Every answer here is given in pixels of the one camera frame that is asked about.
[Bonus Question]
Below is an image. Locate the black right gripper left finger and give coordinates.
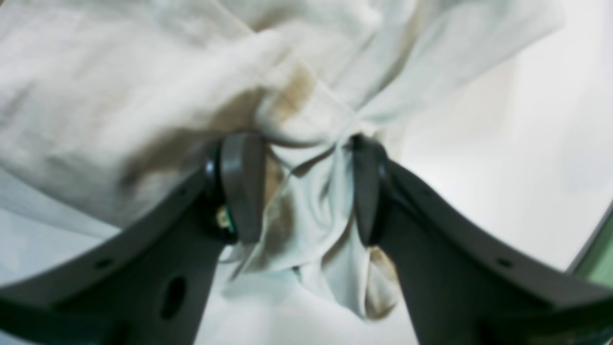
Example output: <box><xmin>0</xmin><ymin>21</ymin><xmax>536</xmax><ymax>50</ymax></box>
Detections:
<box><xmin>1</xmin><ymin>132</ymin><xmax>266</xmax><ymax>345</ymax></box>

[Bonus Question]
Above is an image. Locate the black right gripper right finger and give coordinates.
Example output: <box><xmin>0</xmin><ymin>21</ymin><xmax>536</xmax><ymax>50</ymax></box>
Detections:
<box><xmin>352</xmin><ymin>135</ymin><xmax>612</xmax><ymax>345</ymax></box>

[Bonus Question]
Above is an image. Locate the beige t-shirt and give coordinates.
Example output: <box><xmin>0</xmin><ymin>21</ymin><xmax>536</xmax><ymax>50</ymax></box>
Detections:
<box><xmin>0</xmin><ymin>0</ymin><xmax>561</xmax><ymax>321</ymax></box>

